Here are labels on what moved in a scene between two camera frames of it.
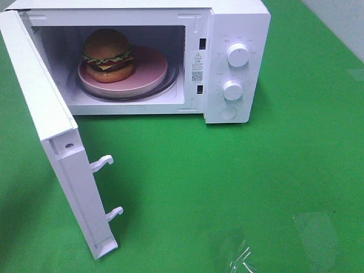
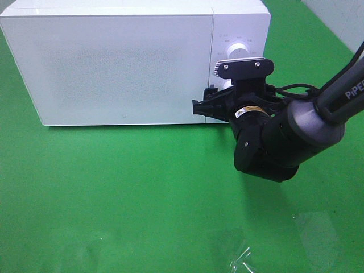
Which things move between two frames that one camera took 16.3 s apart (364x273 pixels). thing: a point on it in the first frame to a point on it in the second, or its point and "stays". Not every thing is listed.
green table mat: (283, 193) stays
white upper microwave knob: (238, 54) stays
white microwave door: (56, 129) to (113, 69)
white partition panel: (344, 19) stays
